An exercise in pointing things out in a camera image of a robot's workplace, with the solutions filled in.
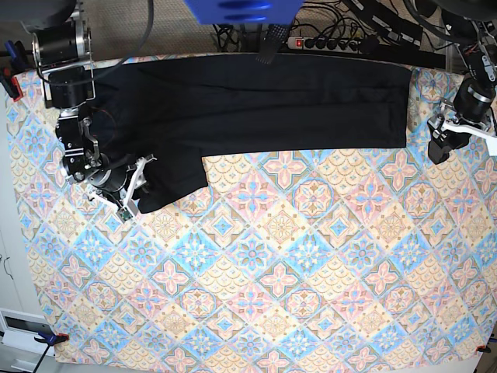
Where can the black T-shirt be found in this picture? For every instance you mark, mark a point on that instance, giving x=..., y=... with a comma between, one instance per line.
x=183, y=110

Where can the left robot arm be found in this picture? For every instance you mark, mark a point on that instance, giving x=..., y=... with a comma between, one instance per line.
x=471, y=27

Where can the blue box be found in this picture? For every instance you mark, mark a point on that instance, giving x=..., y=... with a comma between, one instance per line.
x=244, y=11

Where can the white cabinet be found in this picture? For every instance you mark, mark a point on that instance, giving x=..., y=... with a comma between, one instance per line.
x=18, y=293

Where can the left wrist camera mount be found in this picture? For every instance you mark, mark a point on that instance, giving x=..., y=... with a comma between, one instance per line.
x=442, y=125

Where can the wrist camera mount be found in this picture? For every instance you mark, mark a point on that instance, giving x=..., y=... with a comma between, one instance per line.
x=442, y=125
x=130, y=190

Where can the patterned tablecloth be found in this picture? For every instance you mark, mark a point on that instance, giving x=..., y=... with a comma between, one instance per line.
x=319, y=261

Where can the blue orange clamp bottom left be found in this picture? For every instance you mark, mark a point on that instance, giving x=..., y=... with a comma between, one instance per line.
x=51, y=339

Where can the orange clamp bottom right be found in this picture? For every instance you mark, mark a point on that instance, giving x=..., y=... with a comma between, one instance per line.
x=484, y=349

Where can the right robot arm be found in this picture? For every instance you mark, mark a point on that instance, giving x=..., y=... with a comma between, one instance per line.
x=62, y=53

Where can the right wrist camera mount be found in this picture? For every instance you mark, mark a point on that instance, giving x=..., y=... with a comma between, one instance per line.
x=130, y=190

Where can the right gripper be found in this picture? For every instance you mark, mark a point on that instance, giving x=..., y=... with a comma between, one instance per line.
x=124, y=180

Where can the white power strip red switch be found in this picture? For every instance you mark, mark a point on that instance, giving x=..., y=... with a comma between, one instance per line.
x=324, y=44

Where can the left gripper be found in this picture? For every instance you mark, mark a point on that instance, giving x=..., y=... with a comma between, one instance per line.
x=441, y=144

